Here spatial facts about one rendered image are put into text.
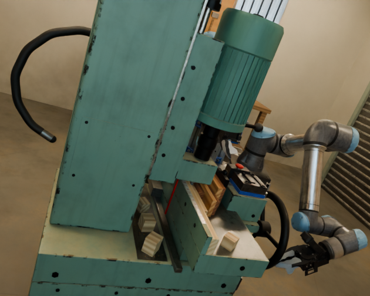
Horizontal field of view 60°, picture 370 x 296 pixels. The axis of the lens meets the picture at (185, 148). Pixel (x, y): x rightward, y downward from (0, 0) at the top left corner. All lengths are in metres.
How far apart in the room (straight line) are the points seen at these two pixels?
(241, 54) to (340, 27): 4.35
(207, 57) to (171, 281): 0.62
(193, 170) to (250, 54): 0.38
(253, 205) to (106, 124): 0.57
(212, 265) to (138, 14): 0.62
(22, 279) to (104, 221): 1.05
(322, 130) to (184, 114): 0.73
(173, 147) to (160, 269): 0.33
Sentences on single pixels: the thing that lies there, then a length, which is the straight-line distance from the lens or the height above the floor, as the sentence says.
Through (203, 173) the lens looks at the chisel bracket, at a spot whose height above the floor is 1.00.
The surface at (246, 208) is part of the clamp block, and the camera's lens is 1.11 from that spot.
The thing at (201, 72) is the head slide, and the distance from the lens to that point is 0.86.
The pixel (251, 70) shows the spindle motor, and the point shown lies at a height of 1.34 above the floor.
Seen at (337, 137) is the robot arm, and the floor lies 1.19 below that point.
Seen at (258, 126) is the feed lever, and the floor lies 1.15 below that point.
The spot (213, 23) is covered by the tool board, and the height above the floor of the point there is 1.58.
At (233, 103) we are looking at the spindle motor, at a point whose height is 1.25.
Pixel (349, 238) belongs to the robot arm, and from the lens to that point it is 1.39.
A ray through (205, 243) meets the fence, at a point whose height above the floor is 0.93.
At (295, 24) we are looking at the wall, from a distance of 4.82.
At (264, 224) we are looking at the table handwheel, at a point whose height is 0.84.
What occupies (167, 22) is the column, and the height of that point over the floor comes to 1.38.
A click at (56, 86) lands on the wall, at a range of 4.39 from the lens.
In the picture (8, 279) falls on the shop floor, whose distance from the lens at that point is 1.94.
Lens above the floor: 1.38
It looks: 19 degrees down
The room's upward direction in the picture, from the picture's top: 20 degrees clockwise
